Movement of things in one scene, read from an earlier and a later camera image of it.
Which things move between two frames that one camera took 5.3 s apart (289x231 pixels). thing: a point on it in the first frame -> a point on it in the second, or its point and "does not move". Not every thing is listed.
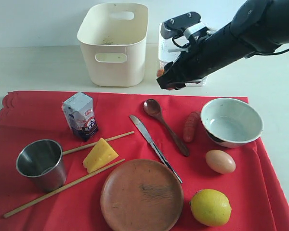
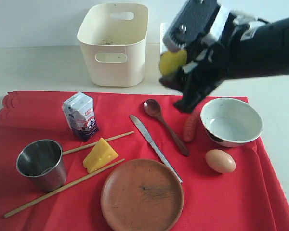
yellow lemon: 211,207 -> 170,62
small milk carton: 78,110 does not move
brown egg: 220,161 does not move
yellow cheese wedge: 102,153 does not move
